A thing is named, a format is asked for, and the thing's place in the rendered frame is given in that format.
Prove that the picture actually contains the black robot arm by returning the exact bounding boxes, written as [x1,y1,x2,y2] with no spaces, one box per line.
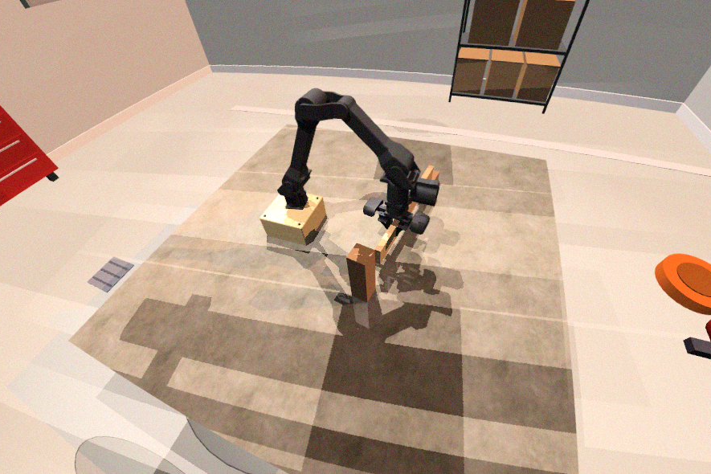
[277,88,439,211]

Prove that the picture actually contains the long wooden bed rail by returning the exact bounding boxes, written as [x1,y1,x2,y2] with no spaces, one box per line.
[375,165,434,264]

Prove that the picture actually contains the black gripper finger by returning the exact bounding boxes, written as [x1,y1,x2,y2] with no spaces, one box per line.
[378,217,393,230]
[396,221,410,236]

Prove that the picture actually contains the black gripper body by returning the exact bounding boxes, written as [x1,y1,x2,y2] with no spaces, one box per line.
[363,197,430,235]

